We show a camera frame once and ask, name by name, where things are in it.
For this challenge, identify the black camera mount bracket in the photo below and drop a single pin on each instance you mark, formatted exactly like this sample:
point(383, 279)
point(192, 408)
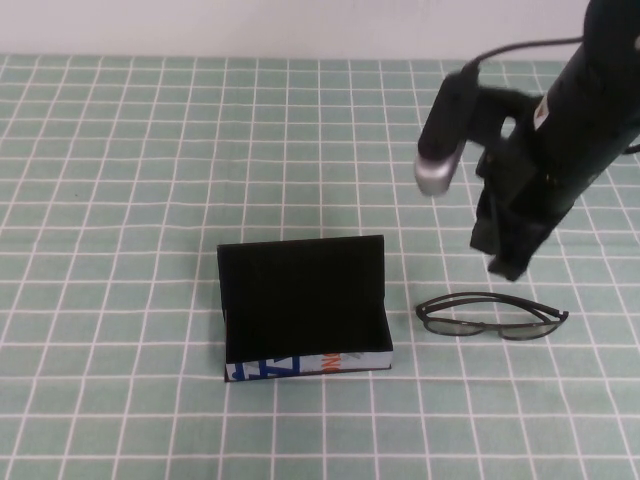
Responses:
point(500, 105)

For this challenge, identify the green white checked tablecloth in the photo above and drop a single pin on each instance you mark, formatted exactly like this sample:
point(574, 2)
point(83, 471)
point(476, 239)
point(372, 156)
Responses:
point(150, 200)

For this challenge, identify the dark-framed glasses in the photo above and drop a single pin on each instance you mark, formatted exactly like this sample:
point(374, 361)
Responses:
point(450, 328)

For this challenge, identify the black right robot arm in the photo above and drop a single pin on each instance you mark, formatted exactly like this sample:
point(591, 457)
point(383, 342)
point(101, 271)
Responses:
point(600, 75)

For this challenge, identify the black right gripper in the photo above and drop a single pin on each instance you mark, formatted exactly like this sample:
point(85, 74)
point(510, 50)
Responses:
point(540, 175)

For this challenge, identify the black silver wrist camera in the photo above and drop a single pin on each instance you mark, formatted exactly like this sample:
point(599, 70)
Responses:
point(442, 135)

